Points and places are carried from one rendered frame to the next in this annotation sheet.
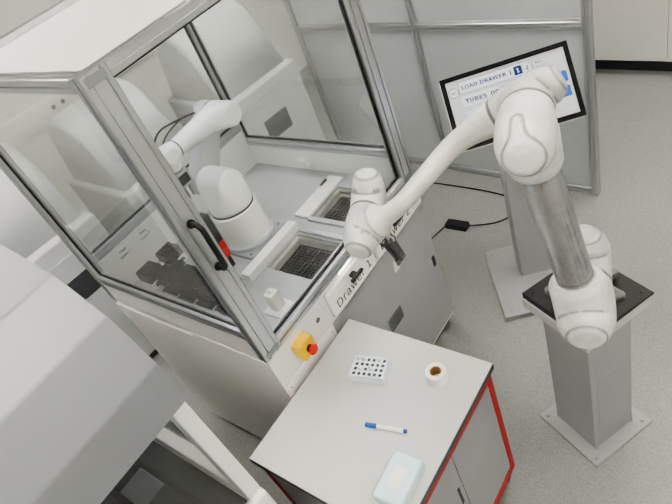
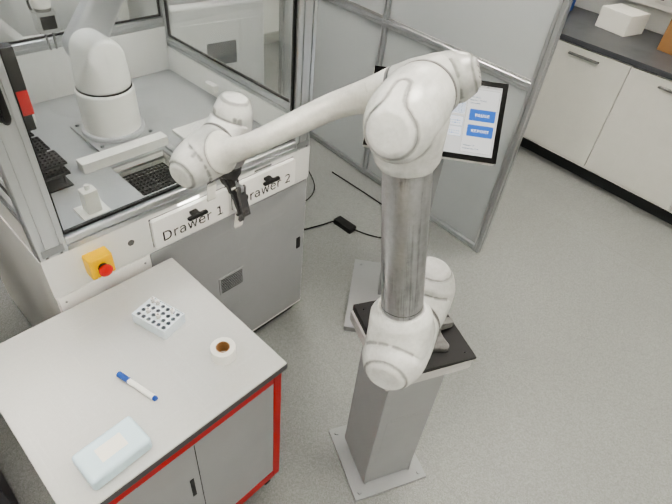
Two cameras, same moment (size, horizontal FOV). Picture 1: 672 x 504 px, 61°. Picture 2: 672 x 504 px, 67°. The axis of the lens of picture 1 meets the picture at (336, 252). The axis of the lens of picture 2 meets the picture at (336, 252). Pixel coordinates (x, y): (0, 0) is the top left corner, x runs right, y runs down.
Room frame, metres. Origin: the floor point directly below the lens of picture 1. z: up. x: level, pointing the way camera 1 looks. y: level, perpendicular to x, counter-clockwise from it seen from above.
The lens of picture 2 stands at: (0.24, -0.25, 1.96)
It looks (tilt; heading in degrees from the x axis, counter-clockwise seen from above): 42 degrees down; 349
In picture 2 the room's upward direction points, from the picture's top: 7 degrees clockwise
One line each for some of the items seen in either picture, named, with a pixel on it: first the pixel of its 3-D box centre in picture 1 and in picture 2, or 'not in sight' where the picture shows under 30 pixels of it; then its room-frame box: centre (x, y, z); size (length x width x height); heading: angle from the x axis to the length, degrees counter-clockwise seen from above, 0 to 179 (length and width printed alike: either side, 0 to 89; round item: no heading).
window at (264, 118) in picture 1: (293, 140); (175, 27); (1.68, -0.02, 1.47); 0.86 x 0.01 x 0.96; 129
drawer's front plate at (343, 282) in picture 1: (351, 279); (191, 217); (1.63, -0.01, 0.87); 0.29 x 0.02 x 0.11; 129
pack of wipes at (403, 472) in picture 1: (398, 480); (113, 451); (0.86, 0.11, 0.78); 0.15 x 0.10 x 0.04; 132
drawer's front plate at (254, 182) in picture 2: (392, 224); (264, 183); (1.83, -0.25, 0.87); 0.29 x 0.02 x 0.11; 129
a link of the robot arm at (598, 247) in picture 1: (583, 259); (423, 295); (1.18, -0.69, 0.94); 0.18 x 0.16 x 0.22; 149
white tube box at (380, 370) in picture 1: (370, 369); (158, 317); (1.27, 0.06, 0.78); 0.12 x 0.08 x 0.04; 54
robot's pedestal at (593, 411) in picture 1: (589, 365); (390, 402); (1.19, -0.69, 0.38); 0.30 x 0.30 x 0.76; 14
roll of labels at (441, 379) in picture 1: (436, 374); (223, 351); (1.14, -0.13, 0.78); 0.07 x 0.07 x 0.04
